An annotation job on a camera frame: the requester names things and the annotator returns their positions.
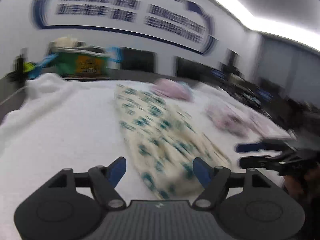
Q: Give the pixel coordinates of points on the yellow-green object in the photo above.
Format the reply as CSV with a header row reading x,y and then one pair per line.
x,y
28,67

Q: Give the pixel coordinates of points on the black walkie-talkie charger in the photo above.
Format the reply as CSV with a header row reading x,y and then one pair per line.
x,y
18,75

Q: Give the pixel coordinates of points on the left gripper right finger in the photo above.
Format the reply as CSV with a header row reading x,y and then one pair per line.
x,y
214,181

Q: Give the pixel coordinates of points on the green zipper bag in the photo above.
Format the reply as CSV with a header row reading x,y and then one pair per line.
x,y
83,61

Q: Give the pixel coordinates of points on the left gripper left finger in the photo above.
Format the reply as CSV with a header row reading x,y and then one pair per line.
x,y
104,181

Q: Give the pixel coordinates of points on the pink floral garment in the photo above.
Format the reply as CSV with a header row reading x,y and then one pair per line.
x,y
237,121

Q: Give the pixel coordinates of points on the cream green-flower garment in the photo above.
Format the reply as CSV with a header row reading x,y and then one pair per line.
x,y
163,141

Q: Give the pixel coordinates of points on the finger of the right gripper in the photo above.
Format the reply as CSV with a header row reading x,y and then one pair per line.
x,y
265,161
261,146

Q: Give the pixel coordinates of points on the white terry towel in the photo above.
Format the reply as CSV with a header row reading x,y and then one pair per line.
x,y
76,124

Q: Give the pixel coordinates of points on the person right hand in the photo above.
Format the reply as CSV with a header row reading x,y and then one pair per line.
x,y
303,188

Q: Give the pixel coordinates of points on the black office chair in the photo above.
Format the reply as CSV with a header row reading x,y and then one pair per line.
x,y
190,69
137,60

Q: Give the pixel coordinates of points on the pink garment blue trim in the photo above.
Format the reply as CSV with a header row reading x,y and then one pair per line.
x,y
172,89

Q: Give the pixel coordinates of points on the cream cloth on chair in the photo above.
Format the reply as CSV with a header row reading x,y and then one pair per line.
x,y
66,41

